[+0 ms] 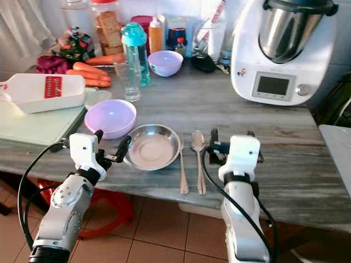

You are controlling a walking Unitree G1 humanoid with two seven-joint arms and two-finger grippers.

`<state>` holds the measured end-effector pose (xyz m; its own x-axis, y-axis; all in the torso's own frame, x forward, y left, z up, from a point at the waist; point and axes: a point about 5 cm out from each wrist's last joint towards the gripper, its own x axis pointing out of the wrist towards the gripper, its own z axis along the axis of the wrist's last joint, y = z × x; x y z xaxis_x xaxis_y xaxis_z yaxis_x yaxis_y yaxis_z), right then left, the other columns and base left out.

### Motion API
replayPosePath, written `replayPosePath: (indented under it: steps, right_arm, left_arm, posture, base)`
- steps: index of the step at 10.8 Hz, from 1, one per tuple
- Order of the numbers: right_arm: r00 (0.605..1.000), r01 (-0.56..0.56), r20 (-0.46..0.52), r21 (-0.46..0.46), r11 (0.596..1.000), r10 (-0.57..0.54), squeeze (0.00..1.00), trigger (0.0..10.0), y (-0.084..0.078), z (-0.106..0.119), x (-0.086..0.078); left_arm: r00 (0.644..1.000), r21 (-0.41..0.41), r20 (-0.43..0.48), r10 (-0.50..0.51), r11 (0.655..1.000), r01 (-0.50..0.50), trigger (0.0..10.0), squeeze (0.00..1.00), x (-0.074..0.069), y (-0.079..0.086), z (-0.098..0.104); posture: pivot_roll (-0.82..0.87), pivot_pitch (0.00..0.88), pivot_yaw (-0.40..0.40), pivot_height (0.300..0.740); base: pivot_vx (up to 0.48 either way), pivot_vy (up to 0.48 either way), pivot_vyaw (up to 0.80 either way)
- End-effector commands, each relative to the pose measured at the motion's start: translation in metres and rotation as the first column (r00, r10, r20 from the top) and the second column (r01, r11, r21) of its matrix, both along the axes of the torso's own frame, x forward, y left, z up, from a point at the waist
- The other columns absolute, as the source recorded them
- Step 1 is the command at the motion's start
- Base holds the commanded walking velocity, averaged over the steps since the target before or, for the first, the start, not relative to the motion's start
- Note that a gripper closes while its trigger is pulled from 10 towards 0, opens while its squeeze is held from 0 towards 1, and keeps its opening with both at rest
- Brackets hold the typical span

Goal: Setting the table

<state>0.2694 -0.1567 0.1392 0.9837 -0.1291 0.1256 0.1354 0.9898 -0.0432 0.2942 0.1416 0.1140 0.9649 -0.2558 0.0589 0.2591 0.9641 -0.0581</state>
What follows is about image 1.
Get red lidded toast jar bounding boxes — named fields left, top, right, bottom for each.
left=90, top=0, right=124, bottom=56

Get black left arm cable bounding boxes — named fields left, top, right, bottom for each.
left=17, top=138, right=72, bottom=250

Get clear glass storage jar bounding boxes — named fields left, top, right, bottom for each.
left=60, top=0, right=91, bottom=31

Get small red capped sauce bottle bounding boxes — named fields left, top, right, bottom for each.
left=173, top=37, right=186, bottom=58

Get large purple plastic bowl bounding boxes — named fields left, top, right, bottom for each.
left=84, top=99, right=138, bottom=140

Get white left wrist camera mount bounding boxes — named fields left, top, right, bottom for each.
left=69, top=133, right=108, bottom=181

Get orange carrot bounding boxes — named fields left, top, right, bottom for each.
left=71, top=61, right=110, bottom=78
left=84, top=53, right=124, bottom=67
left=65, top=69, right=112, bottom=89

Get steel spoon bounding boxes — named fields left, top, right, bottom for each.
left=190, top=129, right=208, bottom=196

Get clear jar with blue content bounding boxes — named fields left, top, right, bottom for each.
left=166, top=18, right=189, bottom=54

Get white mandoline slicer red blade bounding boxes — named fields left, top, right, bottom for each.
left=0, top=73, right=87, bottom=115

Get white plastic bin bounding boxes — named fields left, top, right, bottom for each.
left=178, top=202, right=227, bottom=220

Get teal capped water bottle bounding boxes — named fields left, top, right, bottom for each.
left=121, top=22, right=151, bottom=88

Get white curtain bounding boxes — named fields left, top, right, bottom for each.
left=0, top=0, right=56, bottom=59

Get clear drinking glass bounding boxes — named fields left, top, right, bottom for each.
left=114, top=54, right=142, bottom=103

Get red plastic stool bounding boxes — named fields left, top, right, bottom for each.
left=35, top=178, right=144, bottom=240

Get dark red container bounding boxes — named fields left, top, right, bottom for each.
left=130, top=14, right=155, bottom=29

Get plastic bag of vegetables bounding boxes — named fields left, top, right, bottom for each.
left=50, top=27, right=95, bottom=64

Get clear round lid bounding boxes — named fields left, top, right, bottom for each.
left=85, top=88, right=114, bottom=109

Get pale green cutting board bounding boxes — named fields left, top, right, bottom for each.
left=0, top=88, right=97, bottom=148

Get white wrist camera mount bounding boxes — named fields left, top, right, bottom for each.
left=69, top=133, right=108, bottom=181
left=218, top=135, right=262, bottom=184

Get white side furniture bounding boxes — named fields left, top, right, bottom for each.
left=318, top=124, right=351, bottom=199

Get dark red beetroot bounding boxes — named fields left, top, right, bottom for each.
left=35, top=55, right=70, bottom=75

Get orange bottle white cap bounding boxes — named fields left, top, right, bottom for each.
left=148, top=16, right=165, bottom=54

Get small purple plastic bowl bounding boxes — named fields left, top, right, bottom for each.
left=147, top=50, right=184, bottom=78

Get round steel plate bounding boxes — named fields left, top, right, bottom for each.
left=123, top=124, right=182, bottom=171

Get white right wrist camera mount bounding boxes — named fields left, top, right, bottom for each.
left=218, top=135, right=262, bottom=184

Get clear jar with utensils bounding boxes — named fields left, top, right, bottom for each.
left=191, top=0, right=229, bottom=62

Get white kitchen food processor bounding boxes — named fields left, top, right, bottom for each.
left=230, top=0, right=340, bottom=107

